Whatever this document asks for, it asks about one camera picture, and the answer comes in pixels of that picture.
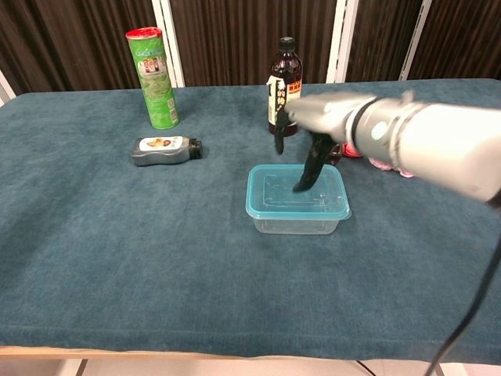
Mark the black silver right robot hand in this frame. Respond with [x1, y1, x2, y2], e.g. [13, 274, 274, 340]
[273, 92, 377, 194]

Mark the teal plastic lid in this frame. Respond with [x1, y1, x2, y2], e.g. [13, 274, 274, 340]
[245, 163, 352, 219]

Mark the clear plastic container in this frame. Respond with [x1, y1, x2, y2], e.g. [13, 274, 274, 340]
[250, 213, 345, 236]

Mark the green chips can red lid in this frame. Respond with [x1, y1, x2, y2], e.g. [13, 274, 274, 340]
[124, 26, 181, 130]

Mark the dark soy sauce bottle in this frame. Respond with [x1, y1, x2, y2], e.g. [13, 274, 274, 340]
[268, 36, 305, 137]

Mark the pink rose bouquet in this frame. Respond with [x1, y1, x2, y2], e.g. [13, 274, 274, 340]
[366, 155, 416, 179]

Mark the dark brown partition panel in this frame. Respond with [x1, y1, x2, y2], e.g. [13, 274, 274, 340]
[344, 0, 424, 83]
[0, 0, 165, 96]
[170, 0, 337, 87]
[409, 0, 501, 81]

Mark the grey bottle black cap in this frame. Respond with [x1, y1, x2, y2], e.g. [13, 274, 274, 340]
[130, 136, 204, 168]

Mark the teal tablecloth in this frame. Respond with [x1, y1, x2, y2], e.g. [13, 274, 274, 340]
[0, 78, 501, 365]

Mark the white partition post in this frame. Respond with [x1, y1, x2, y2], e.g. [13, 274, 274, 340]
[325, 0, 360, 84]
[151, 0, 186, 89]
[398, 0, 431, 81]
[0, 70, 17, 107]

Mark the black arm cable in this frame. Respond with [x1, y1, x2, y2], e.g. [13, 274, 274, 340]
[425, 234, 501, 376]

